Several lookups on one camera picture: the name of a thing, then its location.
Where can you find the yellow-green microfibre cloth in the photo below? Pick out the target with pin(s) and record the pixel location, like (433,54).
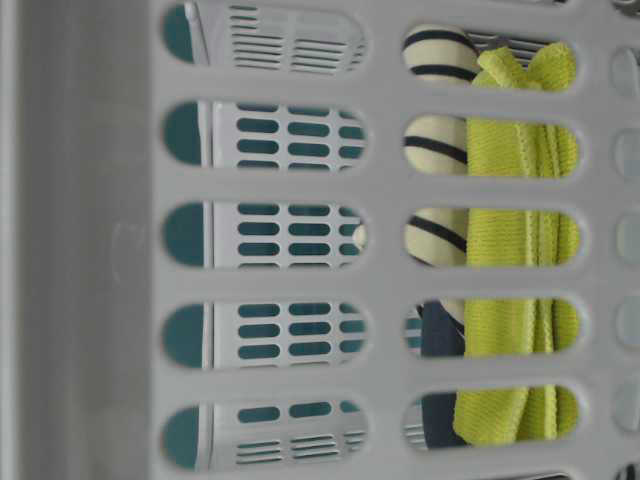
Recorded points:
(519,238)

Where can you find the white plastic shopping basket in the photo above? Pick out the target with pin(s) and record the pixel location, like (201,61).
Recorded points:
(87,284)

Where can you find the cream navy striped cloth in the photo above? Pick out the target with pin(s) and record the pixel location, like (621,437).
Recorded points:
(437,144)

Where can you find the dark navy cloth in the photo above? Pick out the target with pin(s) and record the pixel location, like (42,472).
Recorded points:
(441,336)

